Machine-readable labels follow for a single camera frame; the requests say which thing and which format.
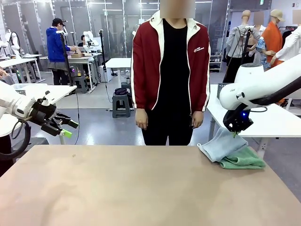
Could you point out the black bag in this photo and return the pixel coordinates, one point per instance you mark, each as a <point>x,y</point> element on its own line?
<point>121,91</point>

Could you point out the white background workbench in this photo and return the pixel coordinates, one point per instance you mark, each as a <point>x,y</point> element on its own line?
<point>14,62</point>
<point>80,60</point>

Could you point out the person in red jacket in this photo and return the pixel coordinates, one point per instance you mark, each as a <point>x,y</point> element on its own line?
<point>174,70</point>

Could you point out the white background table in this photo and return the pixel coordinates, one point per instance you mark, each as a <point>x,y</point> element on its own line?
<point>118,62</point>

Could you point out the person's right hand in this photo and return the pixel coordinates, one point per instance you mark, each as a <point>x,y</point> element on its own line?
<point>141,120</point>

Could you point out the yellow cup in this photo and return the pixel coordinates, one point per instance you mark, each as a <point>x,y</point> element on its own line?
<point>79,74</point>

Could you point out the seated person in black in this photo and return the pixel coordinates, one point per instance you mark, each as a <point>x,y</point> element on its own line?
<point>82,41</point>

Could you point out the person's left hand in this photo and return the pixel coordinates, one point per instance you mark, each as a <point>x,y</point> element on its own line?
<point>197,119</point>

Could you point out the dark garments on rack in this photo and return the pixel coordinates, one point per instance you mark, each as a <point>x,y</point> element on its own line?
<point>285,35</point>

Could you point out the person's right forearm red sleeve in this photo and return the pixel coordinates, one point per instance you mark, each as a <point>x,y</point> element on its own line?
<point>140,96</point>

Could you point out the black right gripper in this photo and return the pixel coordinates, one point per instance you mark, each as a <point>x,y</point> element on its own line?
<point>237,122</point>

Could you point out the mannequin in grey shirt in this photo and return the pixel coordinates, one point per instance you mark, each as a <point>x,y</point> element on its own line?
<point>236,40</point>

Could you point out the person in blue hoodie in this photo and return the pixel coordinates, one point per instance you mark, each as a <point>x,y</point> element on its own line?
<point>55,47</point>

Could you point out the white storage shelf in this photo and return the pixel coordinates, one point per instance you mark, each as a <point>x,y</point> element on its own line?
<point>216,63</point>

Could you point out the mannequin in orange vest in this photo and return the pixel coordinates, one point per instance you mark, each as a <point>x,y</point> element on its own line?
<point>272,40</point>

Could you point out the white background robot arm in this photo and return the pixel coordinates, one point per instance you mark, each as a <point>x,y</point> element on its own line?
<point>90,38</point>
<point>14,42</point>

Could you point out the grey thermos bottle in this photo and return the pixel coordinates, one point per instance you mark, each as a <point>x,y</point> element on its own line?
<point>128,81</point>

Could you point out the white side table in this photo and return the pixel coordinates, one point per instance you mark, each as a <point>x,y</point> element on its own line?
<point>270,122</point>
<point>61,90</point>

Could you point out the green terry towel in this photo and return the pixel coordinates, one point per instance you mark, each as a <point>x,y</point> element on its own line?
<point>244,161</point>

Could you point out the person in blue floral top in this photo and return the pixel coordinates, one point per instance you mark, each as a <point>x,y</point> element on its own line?
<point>262,44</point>

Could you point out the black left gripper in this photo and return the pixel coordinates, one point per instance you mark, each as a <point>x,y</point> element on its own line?
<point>44,115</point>

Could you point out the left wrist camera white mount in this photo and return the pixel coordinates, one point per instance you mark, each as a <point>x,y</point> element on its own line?
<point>44,102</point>

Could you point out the person's left forearm red sleeve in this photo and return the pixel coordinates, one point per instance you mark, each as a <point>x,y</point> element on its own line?
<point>202,96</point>

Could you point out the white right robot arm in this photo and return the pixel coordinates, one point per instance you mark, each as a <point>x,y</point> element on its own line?
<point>258,80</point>

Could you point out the mannequin white shirt orange trousers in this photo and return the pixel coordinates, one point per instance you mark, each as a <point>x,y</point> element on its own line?
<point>290,47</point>

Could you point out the grey plastic step stool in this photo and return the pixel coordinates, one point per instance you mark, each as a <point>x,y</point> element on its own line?
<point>121,114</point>
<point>128,86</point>
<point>81,81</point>

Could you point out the brown cardboard box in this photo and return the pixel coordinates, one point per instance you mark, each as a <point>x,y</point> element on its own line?
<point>76,55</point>

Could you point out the black tripod pole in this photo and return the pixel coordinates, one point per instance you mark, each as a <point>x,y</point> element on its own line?
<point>101,42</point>
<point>245,47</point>
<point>66,58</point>

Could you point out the light blue terry towel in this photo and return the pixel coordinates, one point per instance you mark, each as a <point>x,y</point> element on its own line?
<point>221,146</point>

